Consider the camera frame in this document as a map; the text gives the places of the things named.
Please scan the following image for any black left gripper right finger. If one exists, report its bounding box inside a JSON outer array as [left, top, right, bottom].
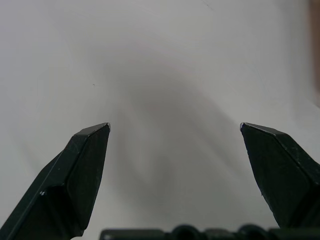
[[239, 122, 320, 229]]

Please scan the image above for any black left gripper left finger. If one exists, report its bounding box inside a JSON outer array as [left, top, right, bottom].
[[0, 122, 112, 240]]

